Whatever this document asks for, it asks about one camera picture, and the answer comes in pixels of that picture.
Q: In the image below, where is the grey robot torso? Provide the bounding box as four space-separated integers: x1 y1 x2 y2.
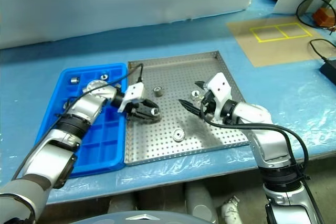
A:
85 210 207 224

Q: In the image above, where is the perforated steel tray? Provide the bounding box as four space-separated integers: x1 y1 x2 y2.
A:
123 50 251 167

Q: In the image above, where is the black power adapter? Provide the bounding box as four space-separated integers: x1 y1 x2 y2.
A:
319 58 336 87

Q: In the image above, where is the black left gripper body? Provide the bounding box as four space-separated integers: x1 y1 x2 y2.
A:
125 100 149 122

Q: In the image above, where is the black adapter cable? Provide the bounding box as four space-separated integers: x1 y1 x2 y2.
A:
309 38 332 62

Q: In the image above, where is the blue plastic compartment tray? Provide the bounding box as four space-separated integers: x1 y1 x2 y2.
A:
34 62 129 179

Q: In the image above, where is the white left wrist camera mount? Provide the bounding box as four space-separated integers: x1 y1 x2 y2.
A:
118 82 146 113

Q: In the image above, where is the white crumpled object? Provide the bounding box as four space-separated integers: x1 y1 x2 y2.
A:
220 196 244 224

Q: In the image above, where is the brown cardboard sheet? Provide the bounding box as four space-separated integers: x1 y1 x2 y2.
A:
226 15 336 68

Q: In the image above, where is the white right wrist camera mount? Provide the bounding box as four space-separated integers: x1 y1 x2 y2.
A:
204 72 234 125

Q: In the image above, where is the orange block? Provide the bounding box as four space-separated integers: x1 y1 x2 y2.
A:
312 7 336 28

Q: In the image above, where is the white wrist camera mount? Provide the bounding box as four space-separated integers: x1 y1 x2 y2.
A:
118 82 146 113
204 72 234 125

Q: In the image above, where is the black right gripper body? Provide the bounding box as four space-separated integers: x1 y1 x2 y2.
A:
200 89 219 121

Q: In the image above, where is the grey rounded cylinder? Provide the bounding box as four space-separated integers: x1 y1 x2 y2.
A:
183 181 220 224

